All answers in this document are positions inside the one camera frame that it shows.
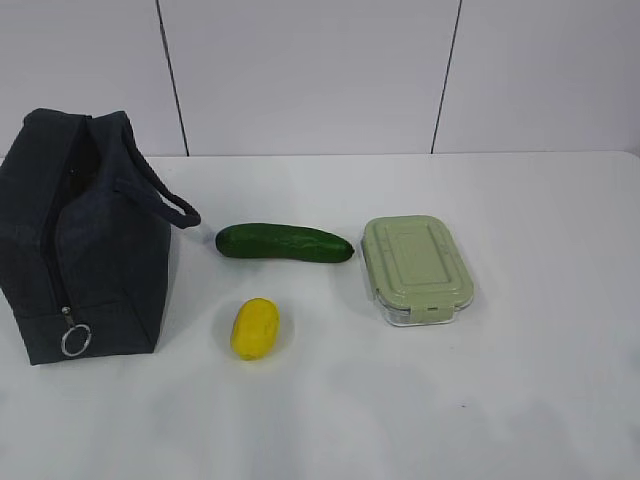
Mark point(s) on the yellow lemon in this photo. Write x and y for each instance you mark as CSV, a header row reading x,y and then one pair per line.
x,y
255,329

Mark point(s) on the dark navy fabric lunch bag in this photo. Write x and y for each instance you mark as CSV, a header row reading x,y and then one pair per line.
x,y
85,237

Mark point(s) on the glass container with green lid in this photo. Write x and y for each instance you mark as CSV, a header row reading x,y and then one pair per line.
x,y
415,270

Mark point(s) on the green cucumber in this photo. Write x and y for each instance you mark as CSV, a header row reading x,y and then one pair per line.
x,y
276,241

